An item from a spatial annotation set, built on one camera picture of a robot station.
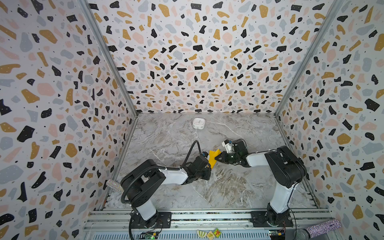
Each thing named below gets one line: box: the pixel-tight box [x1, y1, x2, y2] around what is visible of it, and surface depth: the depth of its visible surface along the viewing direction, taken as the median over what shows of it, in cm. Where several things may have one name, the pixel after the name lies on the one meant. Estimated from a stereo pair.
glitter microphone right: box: [296, 219, 342, 240], surface depth 71 cm
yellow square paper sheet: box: [208, 149, 222, 169], surface depth 99 cm
